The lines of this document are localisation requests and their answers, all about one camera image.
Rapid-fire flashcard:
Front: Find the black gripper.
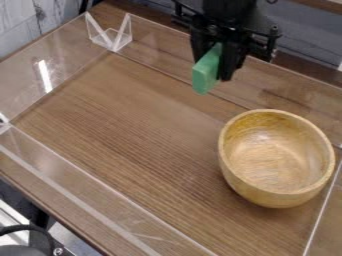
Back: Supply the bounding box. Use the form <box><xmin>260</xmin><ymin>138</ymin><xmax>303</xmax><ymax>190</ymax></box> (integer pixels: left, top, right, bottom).
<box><xmin>172</xmin><ymin>0</ymin><xmax>281</xmax><ymax>81</ymax></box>

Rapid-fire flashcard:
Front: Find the green rectangular block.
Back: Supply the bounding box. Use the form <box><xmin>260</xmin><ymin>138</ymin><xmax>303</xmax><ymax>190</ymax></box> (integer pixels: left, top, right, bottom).
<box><xmin>190</xmin><ymin>43</ymin><xmax>221</xmax><ymax>95</ymax></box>

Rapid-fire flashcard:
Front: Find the brown wooden bowl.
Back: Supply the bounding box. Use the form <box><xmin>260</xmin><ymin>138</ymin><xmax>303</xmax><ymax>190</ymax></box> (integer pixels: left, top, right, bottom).
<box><xmin>217</xmin><ymin>109</ymin><xmax>336</xmax><ymax>209</ymax></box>

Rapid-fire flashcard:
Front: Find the clear acrylic corner bracket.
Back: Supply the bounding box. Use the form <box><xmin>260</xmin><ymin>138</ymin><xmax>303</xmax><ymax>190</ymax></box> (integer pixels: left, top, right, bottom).
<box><xmin>84</xmin><ymin>13</ymin><xmax>132</xmax><ymax>53</ymax></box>

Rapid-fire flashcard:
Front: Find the clear acrylic tray wall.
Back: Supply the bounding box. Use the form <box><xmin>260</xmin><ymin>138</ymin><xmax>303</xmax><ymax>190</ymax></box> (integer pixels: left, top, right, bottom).
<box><xmin>0</xmin><ymin>113</ymin><xmax>216</xmax><ymax>256</ymax></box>

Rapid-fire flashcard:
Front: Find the black metal table frame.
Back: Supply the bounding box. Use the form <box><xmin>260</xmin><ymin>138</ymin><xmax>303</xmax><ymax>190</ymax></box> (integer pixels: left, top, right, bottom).
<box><xmin>0</xmin><ymin>179</ymin><xmax>74</xmax><ymax>256</ymax></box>

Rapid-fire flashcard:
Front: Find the black cable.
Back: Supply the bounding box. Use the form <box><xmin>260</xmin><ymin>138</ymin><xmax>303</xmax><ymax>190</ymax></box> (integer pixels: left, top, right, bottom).
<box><xmin>0</xmin><ymin>224</ymin><xmax>54</xmax><ymax>253</ymax></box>

